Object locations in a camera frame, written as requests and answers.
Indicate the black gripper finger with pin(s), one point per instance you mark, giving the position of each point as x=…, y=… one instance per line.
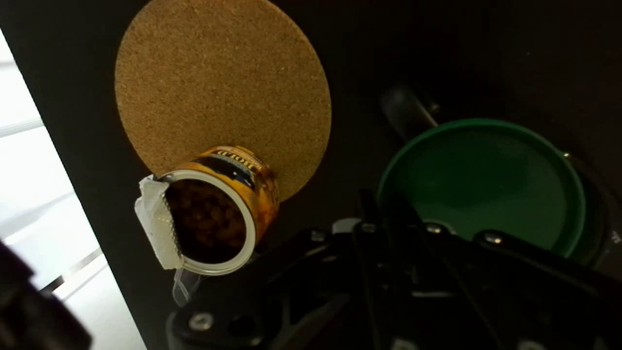
x=389, y=233

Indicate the green plastic lid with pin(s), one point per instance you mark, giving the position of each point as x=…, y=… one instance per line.
x=482, y=173

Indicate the clear plastic container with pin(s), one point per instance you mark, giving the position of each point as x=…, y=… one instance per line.
x=182, y=286

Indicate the round cork mat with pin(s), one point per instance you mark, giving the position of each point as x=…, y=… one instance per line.
x=192, y=74

